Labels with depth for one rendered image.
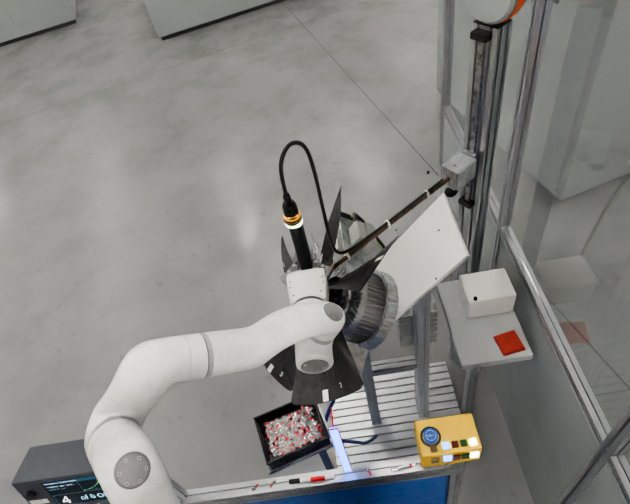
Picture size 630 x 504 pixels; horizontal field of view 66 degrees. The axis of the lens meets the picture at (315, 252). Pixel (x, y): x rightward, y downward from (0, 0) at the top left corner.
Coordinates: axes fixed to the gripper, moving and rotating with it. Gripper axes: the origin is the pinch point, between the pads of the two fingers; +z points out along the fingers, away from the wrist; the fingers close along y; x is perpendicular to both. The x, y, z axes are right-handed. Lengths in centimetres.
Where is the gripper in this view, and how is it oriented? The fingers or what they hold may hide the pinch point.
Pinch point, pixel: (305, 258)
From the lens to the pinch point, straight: 128.3
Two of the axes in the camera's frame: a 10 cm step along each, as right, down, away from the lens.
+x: -1.7, -6.5, -7.4
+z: -0.8, -7.4, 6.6
